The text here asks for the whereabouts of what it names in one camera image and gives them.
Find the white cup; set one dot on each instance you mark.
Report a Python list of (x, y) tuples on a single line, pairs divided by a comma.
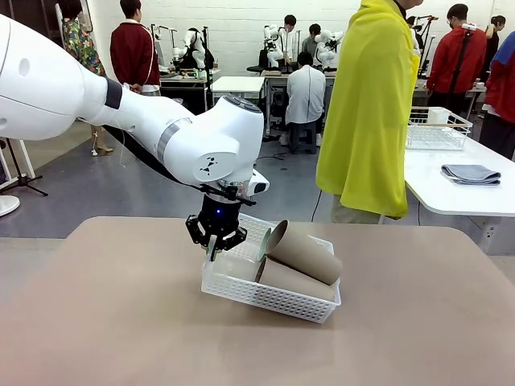
[(437, 116)]

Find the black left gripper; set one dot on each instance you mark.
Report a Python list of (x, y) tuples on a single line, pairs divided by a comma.
[(219, 215)]

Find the person in yellow cape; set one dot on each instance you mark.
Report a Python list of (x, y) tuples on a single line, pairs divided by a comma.
[(366, 100)]

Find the white perforated plastic basket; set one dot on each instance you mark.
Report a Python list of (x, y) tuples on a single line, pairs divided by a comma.
[(273, 299)]

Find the person in red blue jacket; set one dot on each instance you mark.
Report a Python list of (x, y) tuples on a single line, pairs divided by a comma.
[(503, 88)]

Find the grey folded cloth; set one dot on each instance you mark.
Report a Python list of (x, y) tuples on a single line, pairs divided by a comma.
[(470, 175)]

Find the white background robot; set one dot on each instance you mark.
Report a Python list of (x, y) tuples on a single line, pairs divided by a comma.
[(271, 42), (191, 46), (328, 46)]

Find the seated person in white coat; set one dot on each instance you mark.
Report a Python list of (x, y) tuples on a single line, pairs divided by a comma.
[(306, 96)]

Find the white work table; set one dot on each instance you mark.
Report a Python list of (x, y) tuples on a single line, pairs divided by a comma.
[(450, 197)]

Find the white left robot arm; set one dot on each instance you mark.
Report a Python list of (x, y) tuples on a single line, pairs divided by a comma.
[(48, 88)]

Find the cardboard tube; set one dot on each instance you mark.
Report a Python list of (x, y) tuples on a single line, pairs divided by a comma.
[(289, 281), (306, 257)]

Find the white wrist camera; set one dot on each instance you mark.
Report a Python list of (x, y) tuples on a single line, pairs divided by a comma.
[(258, 186)]

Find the light green cup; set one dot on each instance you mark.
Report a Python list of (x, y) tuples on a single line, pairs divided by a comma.
[(264, 245)]

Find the person in floral dress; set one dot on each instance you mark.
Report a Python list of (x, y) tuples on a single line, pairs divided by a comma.
[(80, 40)]

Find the white round stand base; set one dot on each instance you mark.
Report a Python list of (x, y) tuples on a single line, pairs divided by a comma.
[(7, 205)]

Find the person in dark red jacket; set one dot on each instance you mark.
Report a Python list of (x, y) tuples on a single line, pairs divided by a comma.
[(133, 52)]

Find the grey stool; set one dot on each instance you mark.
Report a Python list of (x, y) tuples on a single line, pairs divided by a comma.
[(303, 138)]

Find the person in black top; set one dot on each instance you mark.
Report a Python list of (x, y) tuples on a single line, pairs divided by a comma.
[(494, 46)]

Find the black tripod stand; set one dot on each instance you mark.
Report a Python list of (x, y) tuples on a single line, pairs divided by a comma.
[(22, 179)]

